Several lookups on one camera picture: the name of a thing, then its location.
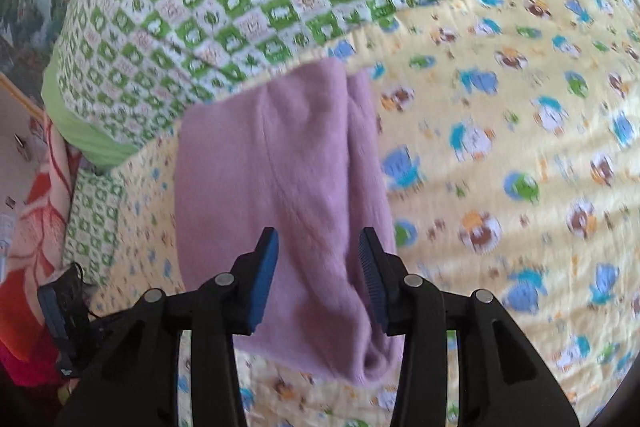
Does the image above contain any red floral blanket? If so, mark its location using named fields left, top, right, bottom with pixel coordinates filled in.
left=0, top=117, right=86, bottom=388

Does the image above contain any yellow cartoon print bedsheet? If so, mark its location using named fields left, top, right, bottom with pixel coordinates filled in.
left=85, top=0, right=640, bottom=427

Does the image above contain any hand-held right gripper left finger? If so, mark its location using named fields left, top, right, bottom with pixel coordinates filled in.
left=55, top=227, right=280, bottom=427

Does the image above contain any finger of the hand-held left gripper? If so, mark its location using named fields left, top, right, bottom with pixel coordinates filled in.
left=37, top=263, right=95, bottom=377

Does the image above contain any purple knit sweater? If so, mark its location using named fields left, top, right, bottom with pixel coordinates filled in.
left=174, top=59, right=401, bottom=388

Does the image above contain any green checked pillow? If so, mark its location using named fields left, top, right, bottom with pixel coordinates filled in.
left=62, top=169, right=126, bottom=283

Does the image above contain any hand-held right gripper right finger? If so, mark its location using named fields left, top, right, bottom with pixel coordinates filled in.
left=358, top=227, right=581, bottom=427

